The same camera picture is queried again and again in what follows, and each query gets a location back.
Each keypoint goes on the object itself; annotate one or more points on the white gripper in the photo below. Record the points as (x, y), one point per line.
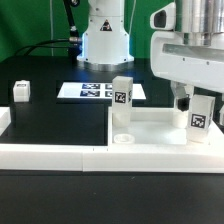
(187, 47)

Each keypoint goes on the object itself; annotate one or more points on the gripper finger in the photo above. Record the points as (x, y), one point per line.
(221, 112)

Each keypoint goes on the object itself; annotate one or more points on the white square table top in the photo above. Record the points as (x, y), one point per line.
(151, 131)

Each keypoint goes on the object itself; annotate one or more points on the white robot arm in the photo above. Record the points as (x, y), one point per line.
(105, 43)

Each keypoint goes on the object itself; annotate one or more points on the white marker sheet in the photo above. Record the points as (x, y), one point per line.
(75, 90)

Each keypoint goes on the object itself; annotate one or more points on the white U-shaped fence wall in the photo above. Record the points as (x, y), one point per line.
(101, 159)

